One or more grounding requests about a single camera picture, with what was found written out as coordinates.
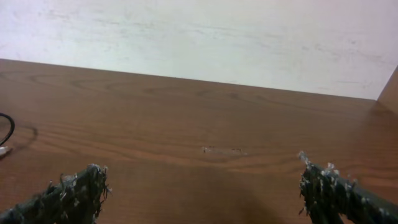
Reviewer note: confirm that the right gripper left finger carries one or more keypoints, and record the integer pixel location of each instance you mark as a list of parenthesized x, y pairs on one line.
[(78, 198)]

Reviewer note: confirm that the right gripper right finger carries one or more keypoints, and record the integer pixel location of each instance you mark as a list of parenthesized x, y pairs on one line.
[(328, 196)]

